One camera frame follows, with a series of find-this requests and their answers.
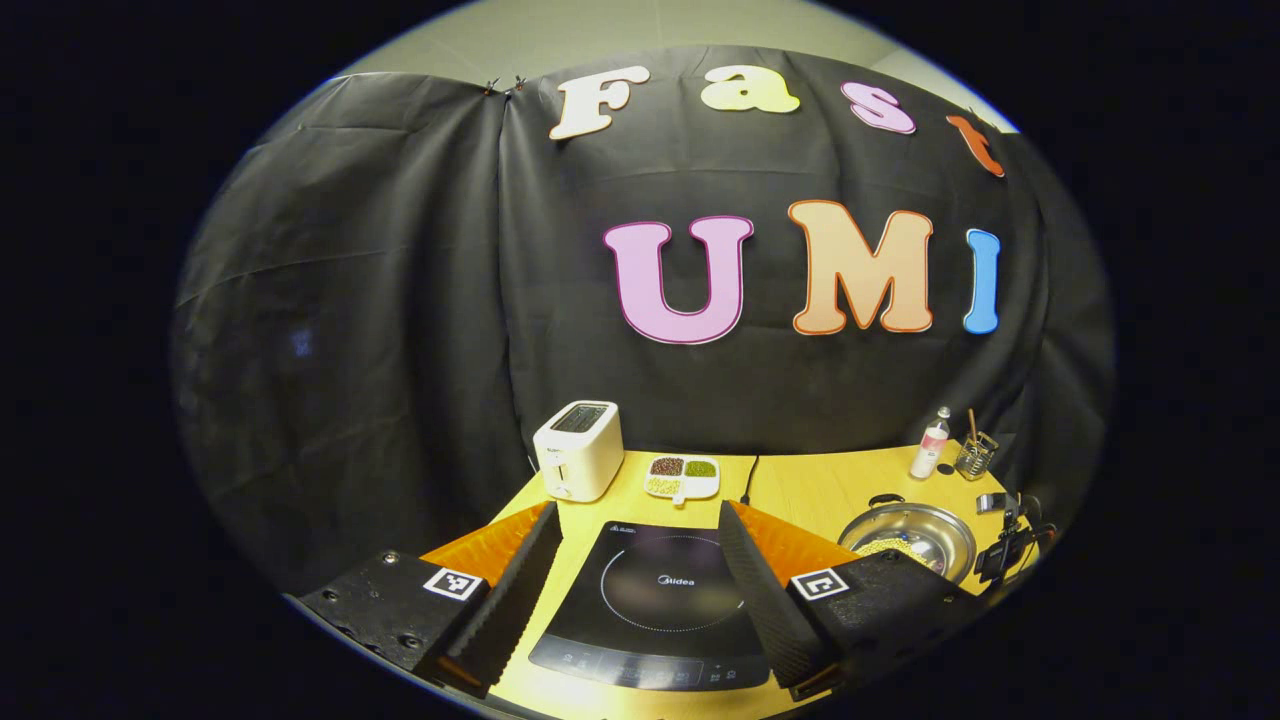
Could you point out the heap of yellow soybeans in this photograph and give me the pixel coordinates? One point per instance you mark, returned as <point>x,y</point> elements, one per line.
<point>885,546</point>

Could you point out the white divided dish with beans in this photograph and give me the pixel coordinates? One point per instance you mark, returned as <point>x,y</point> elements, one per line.
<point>683,478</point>

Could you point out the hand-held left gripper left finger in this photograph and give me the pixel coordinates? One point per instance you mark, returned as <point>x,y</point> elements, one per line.
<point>510,610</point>

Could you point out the black backdrop cloth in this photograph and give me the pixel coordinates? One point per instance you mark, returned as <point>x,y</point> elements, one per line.
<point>400,300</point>

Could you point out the white toaster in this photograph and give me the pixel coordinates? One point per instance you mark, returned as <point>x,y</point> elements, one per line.
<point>585,460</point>

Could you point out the clear bottle with pink label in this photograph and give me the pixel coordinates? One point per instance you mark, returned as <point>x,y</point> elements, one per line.
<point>930,455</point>

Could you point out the black induction cooktop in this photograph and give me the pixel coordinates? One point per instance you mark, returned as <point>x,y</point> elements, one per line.
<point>660,600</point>

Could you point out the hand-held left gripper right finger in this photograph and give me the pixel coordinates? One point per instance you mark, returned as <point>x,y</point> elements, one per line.
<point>760,610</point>

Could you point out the thin wooden stick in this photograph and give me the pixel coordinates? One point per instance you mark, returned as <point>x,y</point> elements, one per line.
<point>971,425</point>

